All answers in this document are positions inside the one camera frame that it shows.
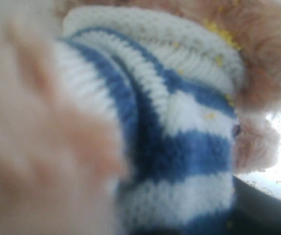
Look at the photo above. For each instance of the beige teddy bear striped sweater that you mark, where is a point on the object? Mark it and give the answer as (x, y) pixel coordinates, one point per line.
(135, 120)

